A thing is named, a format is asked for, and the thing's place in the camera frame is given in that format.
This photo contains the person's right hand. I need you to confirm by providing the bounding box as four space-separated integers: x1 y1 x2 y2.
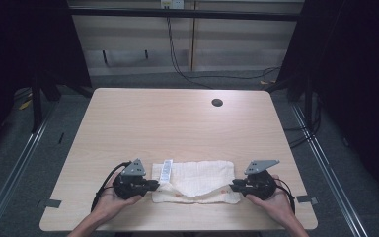
245 173 298 229

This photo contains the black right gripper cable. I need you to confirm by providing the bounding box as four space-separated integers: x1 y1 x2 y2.
273 177 297 215

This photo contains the black curtain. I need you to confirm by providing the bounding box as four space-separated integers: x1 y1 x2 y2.
0 0 93 162
275 0 379 209

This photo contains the yellow floor object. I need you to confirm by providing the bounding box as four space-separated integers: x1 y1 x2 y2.
18 99 34 112

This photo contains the white towel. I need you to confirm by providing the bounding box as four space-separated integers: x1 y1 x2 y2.
150 158 242 205

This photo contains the metal floor rail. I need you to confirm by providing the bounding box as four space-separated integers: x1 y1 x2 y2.
290 103 370 237
0 101 57 237

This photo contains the white wall socket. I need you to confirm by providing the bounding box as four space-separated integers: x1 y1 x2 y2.
160 0 186 10

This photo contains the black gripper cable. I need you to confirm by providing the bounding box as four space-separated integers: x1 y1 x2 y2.
90 160 133 212
273 177 297 215

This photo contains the person's left hand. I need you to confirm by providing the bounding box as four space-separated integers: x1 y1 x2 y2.
91 170 145 224

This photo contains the black metal stand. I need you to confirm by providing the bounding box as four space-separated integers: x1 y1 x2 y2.
30 83 44 134
303 74 314 133

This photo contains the bundle of black floor cables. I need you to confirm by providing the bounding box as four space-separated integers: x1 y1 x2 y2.
282 94 323 150

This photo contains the long black power cable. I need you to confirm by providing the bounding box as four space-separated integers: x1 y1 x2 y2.
165 16 281 91

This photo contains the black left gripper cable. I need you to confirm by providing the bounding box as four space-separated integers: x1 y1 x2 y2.
90 160 133 212

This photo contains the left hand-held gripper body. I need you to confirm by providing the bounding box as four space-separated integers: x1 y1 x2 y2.
112 158 153 200

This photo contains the black horizontal bar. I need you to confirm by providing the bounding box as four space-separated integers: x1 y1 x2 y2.
68 7 306 23

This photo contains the grey tape strip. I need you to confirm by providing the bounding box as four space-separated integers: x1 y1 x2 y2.
42 197 63 209
296 195 320 206

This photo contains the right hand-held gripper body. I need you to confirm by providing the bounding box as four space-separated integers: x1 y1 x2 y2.
242 159 281 201

